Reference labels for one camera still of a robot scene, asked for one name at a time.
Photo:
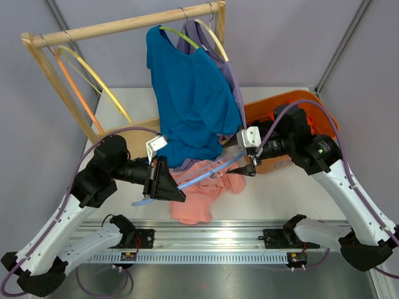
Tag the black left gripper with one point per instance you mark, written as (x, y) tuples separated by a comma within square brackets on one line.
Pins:
[(159, 183)]

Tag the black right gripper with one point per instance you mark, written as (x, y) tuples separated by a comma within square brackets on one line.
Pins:
[(249, 170)]

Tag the light blue clothes hanger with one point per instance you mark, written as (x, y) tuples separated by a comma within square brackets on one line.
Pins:
[(212, 172)]

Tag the pink t shirt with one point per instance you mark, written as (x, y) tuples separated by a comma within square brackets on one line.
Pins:
[(201, 195)]

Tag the blue t shirt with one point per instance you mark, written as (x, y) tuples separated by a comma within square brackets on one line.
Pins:
[(195, 103)]

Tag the orange clothes hanger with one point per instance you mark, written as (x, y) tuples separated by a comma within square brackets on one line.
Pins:
[(74, 87)]

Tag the yellow clothes hanger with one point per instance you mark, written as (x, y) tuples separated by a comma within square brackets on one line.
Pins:
[(96, 82)]

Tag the green clothes hanger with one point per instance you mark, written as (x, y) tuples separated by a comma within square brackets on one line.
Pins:
[(181, 35)]

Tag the black t shirt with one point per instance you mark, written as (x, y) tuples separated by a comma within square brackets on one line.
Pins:
[(263, 126)]

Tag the orange t shirt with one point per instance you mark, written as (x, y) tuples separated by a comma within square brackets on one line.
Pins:
[(309, 119)]

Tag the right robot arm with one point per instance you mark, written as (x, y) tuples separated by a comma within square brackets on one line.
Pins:
[(371, 237)]

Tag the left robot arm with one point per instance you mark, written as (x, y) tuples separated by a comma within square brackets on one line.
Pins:
[(43, 264)]

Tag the cream clothes hanger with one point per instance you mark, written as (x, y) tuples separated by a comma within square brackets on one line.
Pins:
[(211, 33)]

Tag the lavender t shirt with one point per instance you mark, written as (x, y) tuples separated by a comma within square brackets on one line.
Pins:
[(196, 32)]

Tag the wooden tray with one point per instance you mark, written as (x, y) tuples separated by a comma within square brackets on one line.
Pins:
[(136, 139)]

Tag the wooden clothes rack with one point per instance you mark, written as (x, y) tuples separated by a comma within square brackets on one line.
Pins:
[(34, 45)]

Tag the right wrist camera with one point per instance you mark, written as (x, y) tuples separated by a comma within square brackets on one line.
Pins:
[(249, 139)]

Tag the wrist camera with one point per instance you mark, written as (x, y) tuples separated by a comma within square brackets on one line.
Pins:
[(155, 144), (249, 139)]

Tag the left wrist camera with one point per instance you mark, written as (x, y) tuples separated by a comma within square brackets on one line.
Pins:
[(155, 144)]

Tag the aluminium mounting rail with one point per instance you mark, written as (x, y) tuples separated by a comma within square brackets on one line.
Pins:
[(219, 242)]

